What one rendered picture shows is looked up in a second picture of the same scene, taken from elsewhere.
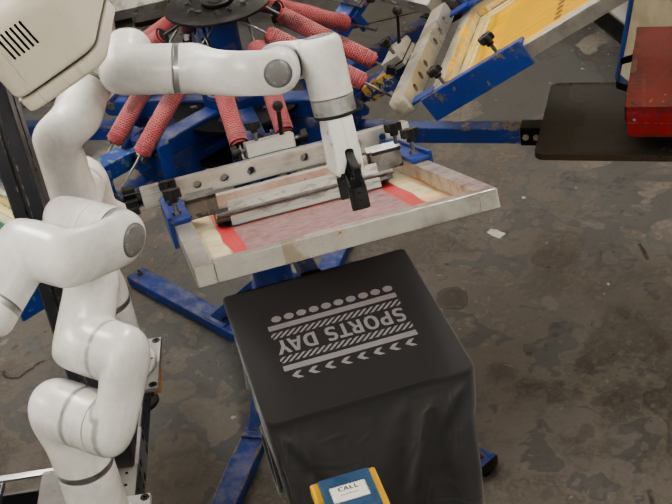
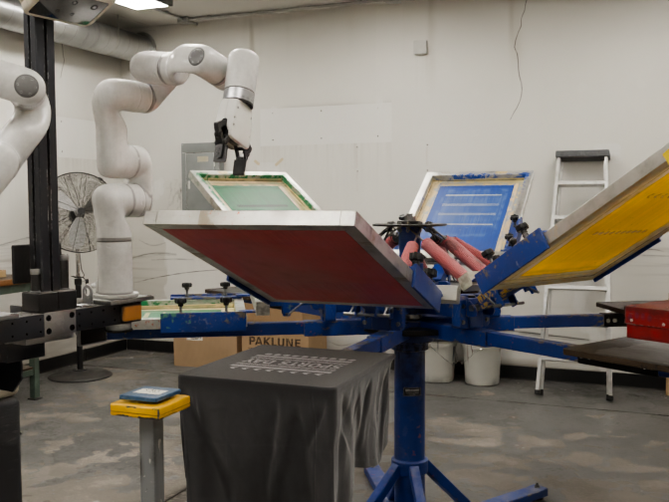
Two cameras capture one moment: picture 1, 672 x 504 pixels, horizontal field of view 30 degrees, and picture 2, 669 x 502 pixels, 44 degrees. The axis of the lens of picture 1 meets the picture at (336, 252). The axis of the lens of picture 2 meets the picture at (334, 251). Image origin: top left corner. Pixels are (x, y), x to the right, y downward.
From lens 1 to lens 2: 181 cm
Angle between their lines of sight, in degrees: 42
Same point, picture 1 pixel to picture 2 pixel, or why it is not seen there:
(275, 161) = not seen: hidden behind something
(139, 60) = (147, 54)
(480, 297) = not seen: outside the picture
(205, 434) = not seen: outside the picture
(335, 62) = (240, 63)
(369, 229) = (258, 215)
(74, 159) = (109, 120)
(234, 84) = (173, 62)
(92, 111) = (119, 86)
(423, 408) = (290, 413)
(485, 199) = (344, 216)
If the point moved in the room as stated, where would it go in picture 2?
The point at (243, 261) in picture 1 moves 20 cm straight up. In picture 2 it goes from (174, 214) to (172, 134)
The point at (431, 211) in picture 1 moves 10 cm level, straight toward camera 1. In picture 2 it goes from (304, 214) to (276, 215)
